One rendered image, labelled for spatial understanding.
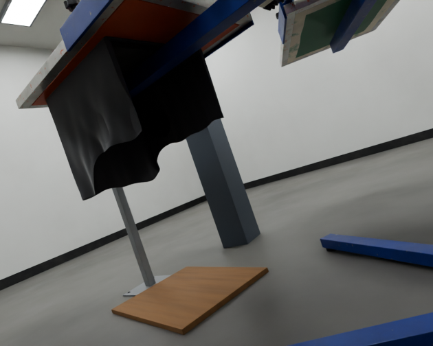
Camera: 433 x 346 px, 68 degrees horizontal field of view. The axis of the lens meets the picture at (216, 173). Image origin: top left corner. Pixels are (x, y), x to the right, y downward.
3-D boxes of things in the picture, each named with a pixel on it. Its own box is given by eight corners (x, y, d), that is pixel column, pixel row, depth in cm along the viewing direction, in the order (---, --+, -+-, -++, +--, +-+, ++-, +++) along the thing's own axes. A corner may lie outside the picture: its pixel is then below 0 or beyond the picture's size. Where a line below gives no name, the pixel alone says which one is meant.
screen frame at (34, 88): (18, 109, 127) (15, 100, 127) (136, 102, 171) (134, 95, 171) (122, -17, 76) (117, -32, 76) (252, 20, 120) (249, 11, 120)
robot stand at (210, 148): (237, 237, 212) (178, 66, 211) (260, 233, 202) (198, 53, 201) (223, 248, 197) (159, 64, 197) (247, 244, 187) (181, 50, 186)
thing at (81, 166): (81, 200, 125) (45, 98, 125) (90, 197, 128) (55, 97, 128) (149, 170, 95) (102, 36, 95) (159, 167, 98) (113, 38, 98)
